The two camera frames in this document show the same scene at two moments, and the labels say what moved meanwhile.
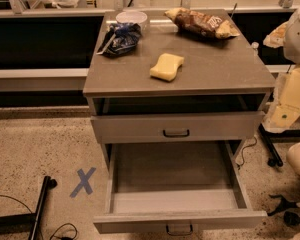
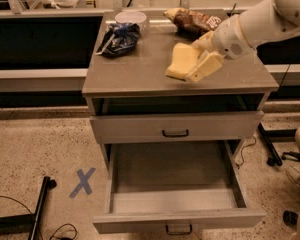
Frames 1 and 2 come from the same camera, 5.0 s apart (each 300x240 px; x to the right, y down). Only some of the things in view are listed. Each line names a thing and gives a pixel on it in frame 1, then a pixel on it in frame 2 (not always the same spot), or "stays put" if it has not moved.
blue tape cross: (84, 184) stays put
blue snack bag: (120, 40) stays put
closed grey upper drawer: (177, 125) stays put
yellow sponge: (166, 68) to (184, 58)
